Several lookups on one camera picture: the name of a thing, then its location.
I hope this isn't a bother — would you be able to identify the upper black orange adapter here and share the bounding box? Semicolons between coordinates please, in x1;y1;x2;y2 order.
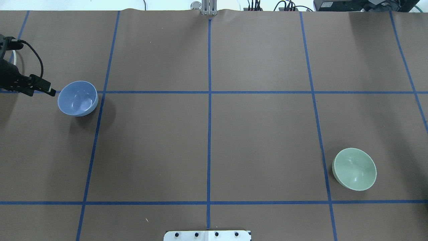
243;0;263;12

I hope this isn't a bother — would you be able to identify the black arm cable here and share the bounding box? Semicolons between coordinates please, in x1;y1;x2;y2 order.
15;39;44;79

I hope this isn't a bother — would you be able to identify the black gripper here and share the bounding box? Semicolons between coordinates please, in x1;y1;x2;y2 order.
0;59;56;97

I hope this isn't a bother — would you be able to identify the aluminium frame post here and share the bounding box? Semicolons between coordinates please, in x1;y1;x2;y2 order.
201;0;218;16

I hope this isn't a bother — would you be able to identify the white central pedestal column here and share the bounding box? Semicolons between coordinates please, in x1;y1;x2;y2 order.
163;230;252;241

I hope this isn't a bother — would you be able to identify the blue bowl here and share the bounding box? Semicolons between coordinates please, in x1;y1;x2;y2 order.
58;81;99;116

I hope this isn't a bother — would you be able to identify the black orange adapter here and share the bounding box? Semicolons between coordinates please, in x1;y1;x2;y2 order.
274;0;298;12
243;0;263;12

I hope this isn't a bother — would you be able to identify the green bowl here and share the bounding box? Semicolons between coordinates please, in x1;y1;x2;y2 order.
332;148;377;191

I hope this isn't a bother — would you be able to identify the lower black orange adapter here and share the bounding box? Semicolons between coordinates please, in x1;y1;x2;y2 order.
274;0;298;12

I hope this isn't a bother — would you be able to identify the small silver metal cup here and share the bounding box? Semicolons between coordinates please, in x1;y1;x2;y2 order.
191;1;202;10

